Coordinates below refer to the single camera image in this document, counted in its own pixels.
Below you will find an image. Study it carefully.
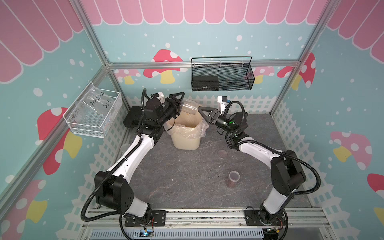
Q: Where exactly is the clear plastic bin liner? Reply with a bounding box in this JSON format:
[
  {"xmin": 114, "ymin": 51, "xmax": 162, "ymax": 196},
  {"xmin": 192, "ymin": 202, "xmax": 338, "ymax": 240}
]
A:
[{"xmin": 163, "ymin": 112, "xmax": 209, "ymax": 139}]

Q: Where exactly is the black plastic tool case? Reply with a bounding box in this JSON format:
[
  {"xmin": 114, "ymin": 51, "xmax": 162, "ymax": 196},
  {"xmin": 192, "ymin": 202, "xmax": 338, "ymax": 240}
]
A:
[{"xmin": 123, "ymin": 106, "xmax": 145, "ymax": 130}]

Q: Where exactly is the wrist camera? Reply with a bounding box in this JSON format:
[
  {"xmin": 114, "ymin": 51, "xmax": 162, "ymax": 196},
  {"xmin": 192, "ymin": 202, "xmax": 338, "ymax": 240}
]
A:
[
  {"xmin": 151, "ymin": 92, "xmax": 165, "ymax": 104},
  {"xmin": 217, "ymin": 96, "xmax": 230, "ymax": 113}
]

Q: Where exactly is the black wire mesh basket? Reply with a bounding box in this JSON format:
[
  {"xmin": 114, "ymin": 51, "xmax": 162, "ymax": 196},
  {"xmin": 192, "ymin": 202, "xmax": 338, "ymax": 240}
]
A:
[{"xmin": 191, "ymin": 56, "xmax": 255, "ymax": 91}]

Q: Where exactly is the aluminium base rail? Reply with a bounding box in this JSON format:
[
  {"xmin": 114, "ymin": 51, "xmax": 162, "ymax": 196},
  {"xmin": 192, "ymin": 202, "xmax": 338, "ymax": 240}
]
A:
[{"xmin": 78, "ymin": 207, "xmax": 336, "ymax": 240}]

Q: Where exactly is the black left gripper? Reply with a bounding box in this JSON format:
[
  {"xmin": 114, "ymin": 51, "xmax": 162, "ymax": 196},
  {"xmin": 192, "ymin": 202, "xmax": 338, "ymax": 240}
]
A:
[{"xmin": 157, "ymin": 92, "xmax": 185, "ymax": 126}]

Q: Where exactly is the cream plastic trash bin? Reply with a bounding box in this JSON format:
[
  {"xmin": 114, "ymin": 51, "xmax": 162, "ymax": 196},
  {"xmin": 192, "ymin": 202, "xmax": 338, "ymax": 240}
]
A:
[{"xmin": 164, "ymin": 112, "xmax": 208, "ymax": 151}]

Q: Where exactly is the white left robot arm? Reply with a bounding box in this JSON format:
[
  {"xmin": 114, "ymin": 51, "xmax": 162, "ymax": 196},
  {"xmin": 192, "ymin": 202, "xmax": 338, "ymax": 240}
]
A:
[{"xmin": 89, "ymin": 92, "xmax": 185, "ymax": 222}]

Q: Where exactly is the clear jar lid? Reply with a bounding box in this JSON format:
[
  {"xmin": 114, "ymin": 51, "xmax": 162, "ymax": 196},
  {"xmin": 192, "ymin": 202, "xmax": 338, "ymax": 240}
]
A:
[{"xmin": 217, "ymin": 150, "xmax": 228, "ymax": 159}]

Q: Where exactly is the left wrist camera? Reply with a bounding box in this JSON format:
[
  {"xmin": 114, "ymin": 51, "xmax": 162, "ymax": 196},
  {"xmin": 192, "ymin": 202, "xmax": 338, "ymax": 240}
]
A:
[{"xmin": 151, "ymin": 92, "xmax": 165, "ymax": 104}]

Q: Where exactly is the white wire wall basket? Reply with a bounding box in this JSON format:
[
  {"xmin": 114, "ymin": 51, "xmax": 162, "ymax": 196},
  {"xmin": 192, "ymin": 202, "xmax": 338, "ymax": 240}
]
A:
[{"xmin": 63, "ymin": 82, "xmax": 123, "ymax": 139}]

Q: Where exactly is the clear plastic bag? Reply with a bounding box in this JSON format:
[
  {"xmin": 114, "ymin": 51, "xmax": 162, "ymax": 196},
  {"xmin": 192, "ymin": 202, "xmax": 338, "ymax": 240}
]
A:
[{"xmin": 70, "ymin": 87, "xmax": 123, "ymax": 132}]

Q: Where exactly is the clear tea jar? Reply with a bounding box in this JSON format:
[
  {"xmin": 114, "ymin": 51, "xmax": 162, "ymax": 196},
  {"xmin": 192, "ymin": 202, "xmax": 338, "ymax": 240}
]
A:
[
  {"xmin": 226, "ymin": 171, "xmax": 241, "ymax": 188},
  {"xmin": 120, "ymin": 143, "xmax": 131, "ymax": 154},
  {"xmin": 181, "ymin": 99, "xmax": 200, "ymax": 115}
]

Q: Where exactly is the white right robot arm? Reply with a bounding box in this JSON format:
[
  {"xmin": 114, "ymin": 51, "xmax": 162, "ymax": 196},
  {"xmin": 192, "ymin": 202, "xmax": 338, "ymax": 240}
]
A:
[{"xmin": 198, "ymin": 107, "xmax": 307, "ymax": 225}]

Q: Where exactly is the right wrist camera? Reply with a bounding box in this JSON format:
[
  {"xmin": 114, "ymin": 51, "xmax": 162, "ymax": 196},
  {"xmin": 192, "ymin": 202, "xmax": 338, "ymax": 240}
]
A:
[{"xmin": 217, "ymin": 96, "xmax": 230, "ymax": 113}]

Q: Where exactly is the black box in basket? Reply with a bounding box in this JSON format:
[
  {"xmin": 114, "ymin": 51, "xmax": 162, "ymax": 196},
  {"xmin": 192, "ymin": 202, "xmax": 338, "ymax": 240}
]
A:
[{"xmin": 191, "ymin": 76, "xmax": 220, "ymax": 92}]

